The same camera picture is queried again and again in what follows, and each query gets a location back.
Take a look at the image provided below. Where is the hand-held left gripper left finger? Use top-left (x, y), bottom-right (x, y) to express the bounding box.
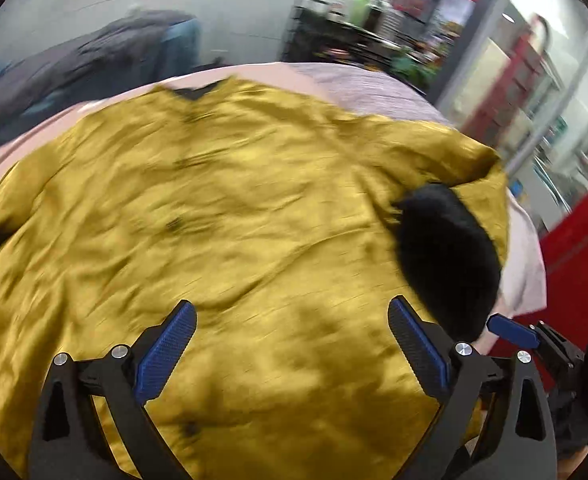
top-left (26, 300), bottom-right (197, 480)

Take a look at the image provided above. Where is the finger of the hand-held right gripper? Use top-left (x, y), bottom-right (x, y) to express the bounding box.
top-left (487, 313), bottom-right (585, 391)

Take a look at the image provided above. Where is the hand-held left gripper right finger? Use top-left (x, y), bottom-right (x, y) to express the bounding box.
top-left (387, 296), bottom-right (557, 480)

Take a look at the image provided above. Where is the golden satin jacket black lining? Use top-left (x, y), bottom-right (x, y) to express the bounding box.
top-left (0, 76), bottom-right (513, 480)

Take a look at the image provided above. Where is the pile of grey clothes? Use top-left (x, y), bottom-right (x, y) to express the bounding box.
top-left (0, 9), bottom-right (202, 161)

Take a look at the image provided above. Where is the red carpet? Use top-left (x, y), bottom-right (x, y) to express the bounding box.
top-left (538, 164), bottom-right (588, 306)

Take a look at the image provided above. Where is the pink bed sheet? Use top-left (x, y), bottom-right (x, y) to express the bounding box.
top-left (0, 61), bottom-right (547, 358)

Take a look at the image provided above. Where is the green potted plant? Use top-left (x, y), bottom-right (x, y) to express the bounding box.
top-left (390, 52), bottom-right (437, 88)

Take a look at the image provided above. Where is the black shelf rack with goods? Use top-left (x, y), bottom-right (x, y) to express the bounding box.
top-left (280, 0), bottom-right (457, 81)

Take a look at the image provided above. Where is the red door frame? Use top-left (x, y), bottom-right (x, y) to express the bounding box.
top-left (461, 14), bottom-right (560, 161)

